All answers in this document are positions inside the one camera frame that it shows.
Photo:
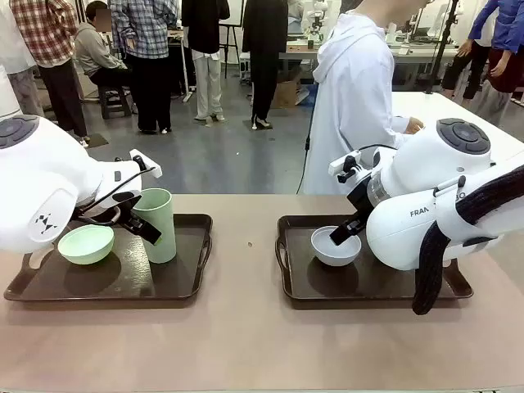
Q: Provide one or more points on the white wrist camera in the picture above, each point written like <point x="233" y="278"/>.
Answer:
<point x="148" y="165"/>
<point x="341" y="163"/>

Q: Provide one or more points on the bystander in blue plaid shirt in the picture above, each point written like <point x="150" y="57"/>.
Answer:
<point x="143" y="28"/>

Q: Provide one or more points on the white bowl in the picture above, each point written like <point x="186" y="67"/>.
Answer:
<point x="335" y="256"/>

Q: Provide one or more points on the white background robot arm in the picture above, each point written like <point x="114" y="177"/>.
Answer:
<point x="316" y="20"/>

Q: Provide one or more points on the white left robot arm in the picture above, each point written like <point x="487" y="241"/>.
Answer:
<point x="41" y="172"/>

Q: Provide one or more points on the person's right forearm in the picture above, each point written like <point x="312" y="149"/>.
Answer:
<point x="395" y="129"/>

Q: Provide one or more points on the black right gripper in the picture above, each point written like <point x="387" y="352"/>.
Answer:
<point x="360" y="198"/>

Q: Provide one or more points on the bystander dressed in black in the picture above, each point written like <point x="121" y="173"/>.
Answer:
<point x="264" y="61"/>

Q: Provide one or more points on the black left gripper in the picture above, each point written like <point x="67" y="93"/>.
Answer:
<point x="127" y="213"/>

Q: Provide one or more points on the bystander in red plaid shirt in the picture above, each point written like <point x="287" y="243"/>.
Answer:
<point x="45" y="24"/>

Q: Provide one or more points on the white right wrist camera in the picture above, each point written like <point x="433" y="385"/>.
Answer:
<point x="341" y="163"/>

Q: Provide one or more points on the seated bystander in grey hoodie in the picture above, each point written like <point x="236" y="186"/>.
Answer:
<point x="92" y="49"/>

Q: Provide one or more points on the cardboard box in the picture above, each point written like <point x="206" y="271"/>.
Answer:
<point x="286" y="96"/>

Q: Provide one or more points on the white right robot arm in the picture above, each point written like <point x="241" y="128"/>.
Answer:
<point x="409" y="229"/>

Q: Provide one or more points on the tall light green cup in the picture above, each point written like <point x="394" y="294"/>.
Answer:
<point x="165" y="213"/>

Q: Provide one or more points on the light green bowl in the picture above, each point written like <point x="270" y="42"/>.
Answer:
<point x="86" y="245"/>

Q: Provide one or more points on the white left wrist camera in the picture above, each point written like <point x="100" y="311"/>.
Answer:
<point x="148" y="165"/>

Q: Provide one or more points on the whiteboard on easel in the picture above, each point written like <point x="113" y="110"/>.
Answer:
<point x="233" y="12"/>

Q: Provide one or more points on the background workbench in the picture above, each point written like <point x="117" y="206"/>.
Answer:
<point x="409" y="57"/>

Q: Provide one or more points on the bystander in light grey clothes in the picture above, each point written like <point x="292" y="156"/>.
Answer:
<point x="16" y="41"/>

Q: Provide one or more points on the bystander in blue jacket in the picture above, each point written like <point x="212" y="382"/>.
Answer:
<point x="503" y="24"/>

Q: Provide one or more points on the person's right hand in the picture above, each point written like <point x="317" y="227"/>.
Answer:
<point x="414" y="126"/>

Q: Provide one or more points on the bystander in white trousers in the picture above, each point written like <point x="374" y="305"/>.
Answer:
<point x="209" y="82"/>

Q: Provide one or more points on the dark wooden stool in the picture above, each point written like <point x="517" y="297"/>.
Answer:
<point x="116" y="98"/>

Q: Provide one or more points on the person in white coat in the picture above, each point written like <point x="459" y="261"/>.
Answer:
<point x="352" y="102"/>

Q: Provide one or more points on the black tripod stand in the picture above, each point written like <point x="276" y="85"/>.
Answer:
<point x="452" y="16"/>

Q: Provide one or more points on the dark brown serving tray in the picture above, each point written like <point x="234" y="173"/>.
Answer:
<point x="123" y="278"/>
<point x="368" y="282"/>

